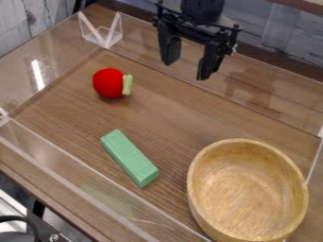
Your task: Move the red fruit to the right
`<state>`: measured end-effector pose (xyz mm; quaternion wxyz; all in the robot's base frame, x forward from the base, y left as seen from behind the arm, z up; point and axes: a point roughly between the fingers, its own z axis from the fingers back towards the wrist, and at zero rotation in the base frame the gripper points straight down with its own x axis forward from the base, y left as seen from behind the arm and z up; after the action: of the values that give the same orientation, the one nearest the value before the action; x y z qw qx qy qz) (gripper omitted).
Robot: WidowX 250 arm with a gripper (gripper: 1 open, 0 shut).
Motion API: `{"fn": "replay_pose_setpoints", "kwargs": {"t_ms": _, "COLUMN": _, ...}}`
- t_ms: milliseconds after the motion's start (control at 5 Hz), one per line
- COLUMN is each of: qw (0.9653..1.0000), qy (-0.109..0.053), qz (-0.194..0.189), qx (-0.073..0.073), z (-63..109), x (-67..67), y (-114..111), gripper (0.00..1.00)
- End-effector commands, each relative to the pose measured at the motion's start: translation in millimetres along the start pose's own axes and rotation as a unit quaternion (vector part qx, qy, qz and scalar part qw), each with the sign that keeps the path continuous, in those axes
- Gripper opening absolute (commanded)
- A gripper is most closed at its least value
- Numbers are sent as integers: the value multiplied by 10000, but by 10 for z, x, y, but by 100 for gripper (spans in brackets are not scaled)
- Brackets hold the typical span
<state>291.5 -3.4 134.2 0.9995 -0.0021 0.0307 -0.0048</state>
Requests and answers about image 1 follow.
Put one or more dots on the clear acrylic tray walls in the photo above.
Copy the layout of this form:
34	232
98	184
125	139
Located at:
53	118

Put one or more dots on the clear acrylic corner bracket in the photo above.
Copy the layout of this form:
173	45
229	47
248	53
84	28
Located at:
102	36

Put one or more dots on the green rectangular block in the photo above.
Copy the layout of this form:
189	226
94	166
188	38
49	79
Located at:
129	158

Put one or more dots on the red plush fruit green leaf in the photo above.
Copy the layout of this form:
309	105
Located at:
112	83

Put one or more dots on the wooden bowl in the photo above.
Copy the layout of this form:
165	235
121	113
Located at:
246	192

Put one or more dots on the black table leg bracket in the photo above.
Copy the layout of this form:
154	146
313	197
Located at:
48	234

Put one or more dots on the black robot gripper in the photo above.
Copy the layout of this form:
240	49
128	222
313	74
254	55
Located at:
194	20

